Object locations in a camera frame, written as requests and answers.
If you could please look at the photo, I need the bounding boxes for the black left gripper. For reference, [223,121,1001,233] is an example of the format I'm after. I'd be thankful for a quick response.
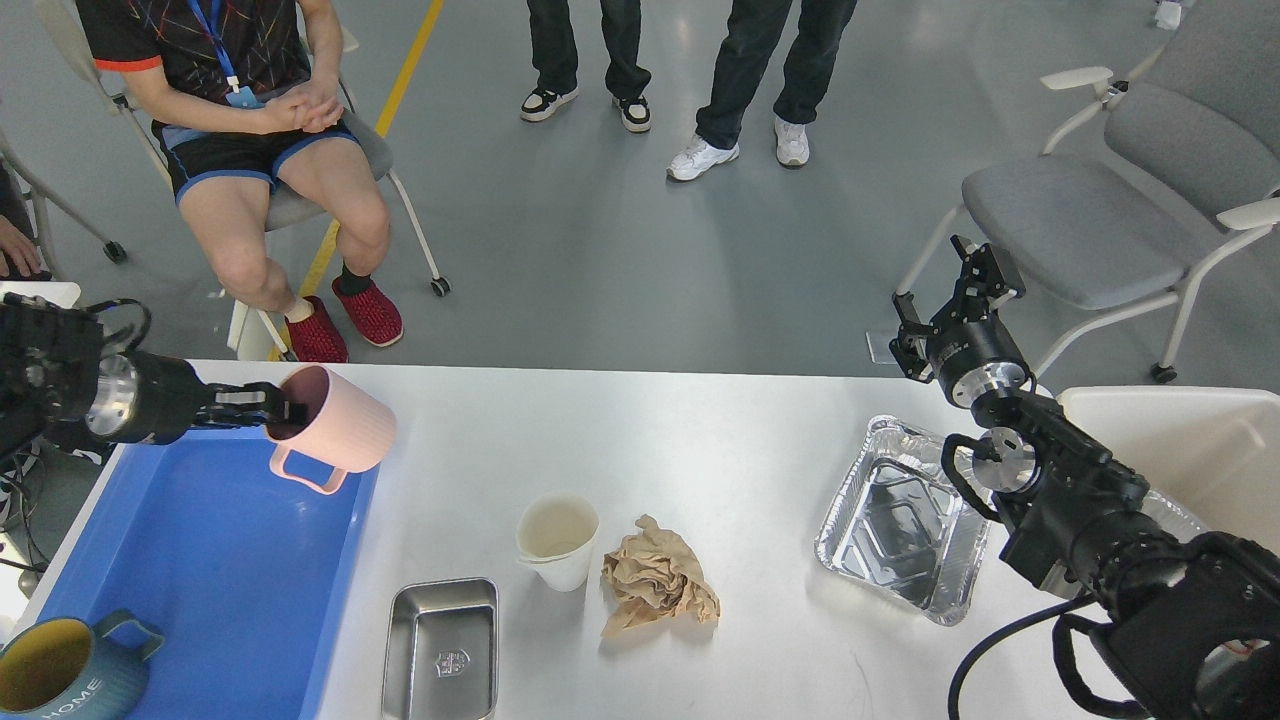
[88,352,308,445]

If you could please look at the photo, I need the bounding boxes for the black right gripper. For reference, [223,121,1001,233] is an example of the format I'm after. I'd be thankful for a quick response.
[890,236,1032,409]

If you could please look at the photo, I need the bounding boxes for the pink ribbed mug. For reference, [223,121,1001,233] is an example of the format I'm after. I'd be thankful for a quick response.
[265,365,397,495]

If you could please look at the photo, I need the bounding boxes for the stainless steel rectangular tray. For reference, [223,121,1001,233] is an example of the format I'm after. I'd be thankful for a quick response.
[381,577,498,719]

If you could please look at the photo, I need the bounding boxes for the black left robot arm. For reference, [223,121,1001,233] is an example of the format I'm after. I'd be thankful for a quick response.
[1,293,310,459]

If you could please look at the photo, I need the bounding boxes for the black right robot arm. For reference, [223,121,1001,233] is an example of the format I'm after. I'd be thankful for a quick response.
[890,236,1279,719]

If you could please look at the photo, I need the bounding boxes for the clear floor plate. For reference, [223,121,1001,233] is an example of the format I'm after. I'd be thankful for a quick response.
[865,331,897,366]

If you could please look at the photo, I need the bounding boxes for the blue plastic tray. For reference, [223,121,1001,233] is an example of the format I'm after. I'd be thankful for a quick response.
[37,428,378,719]

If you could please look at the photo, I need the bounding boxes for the grey office chair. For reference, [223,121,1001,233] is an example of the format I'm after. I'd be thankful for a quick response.
[893,0,1280,387]

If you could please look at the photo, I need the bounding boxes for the grey chair far left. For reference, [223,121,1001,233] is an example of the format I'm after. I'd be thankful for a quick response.
[0,126,129,291]

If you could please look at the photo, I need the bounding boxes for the standing person white sneakers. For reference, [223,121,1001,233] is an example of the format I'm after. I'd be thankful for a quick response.
[667,0,861,183]

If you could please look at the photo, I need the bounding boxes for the white side table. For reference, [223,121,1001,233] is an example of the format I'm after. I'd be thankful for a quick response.
[0,281,81,307]

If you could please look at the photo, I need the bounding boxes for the aluminium foil tray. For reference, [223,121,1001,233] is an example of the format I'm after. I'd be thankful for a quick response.
[814,415,989,626]

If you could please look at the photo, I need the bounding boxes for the white plastic bin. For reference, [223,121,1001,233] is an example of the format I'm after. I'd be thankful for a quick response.
[1059,386,1279,552]

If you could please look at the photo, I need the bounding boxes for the seated person in shorts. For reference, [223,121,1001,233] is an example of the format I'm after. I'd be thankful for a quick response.
[77,1,404,363]

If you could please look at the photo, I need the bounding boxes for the white paper cup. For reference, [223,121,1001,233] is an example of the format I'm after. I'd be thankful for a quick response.
[516,492,599,592]

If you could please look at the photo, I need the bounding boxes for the teal mug yellow inside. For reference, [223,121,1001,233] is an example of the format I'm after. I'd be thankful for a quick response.
[1,609,165,719]

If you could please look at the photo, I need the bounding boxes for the crumpled brown paper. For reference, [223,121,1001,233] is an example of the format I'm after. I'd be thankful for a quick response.
[602,514,721,638]

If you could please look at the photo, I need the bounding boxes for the standing person black white shoes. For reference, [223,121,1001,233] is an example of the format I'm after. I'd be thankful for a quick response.
[520,0,654,135]

